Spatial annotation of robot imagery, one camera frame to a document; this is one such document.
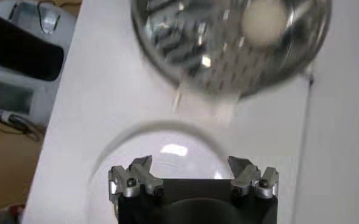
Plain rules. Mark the grey robot torso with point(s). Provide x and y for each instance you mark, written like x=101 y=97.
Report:
x=20 y=91

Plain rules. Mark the perforated steel steamer basket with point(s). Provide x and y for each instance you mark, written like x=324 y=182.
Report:
x=197 y=45

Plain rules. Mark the round white plate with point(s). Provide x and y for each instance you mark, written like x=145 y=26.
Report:
x=173 y=164

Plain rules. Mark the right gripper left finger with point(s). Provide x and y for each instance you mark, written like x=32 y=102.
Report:
x=130 y=182

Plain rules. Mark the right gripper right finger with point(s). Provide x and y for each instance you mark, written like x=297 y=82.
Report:
x=252 y=181

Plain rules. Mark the white steamed baozi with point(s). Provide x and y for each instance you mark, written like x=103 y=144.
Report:
x=264 y=22

